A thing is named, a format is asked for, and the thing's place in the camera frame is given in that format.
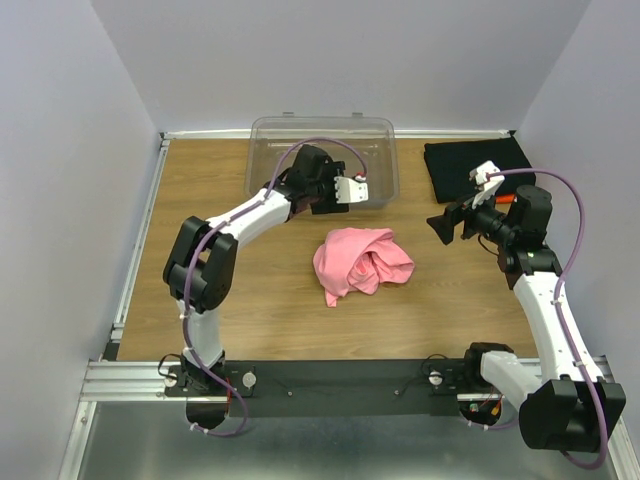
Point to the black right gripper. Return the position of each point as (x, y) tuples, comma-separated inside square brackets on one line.
[(444, 225)]

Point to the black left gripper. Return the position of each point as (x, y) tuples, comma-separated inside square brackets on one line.
[(329, 206)]

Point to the pink t shirt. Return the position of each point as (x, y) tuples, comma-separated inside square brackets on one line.
[(360, 260)]

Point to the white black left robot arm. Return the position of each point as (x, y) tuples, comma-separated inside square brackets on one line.
[(200, 269)]

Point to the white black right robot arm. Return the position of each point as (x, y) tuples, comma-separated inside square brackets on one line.
[(569, 407)]

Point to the folded black t shirt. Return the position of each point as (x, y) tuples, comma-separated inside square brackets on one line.
[(450, 163)]

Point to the folded orange t shirt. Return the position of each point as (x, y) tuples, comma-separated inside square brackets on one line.
[(505, 199)]

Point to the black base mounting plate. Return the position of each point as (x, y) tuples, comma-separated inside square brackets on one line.
[(236, 392)]

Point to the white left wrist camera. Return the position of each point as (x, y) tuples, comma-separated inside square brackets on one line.
[(351, 190)]

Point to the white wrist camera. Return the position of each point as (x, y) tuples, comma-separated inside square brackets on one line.
[(487, 179), (351, 190)]

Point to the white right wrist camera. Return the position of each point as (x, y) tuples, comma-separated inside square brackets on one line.
[(487, 179)]

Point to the aluminium frame rail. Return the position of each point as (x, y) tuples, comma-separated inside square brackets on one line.
[(111, 381)]

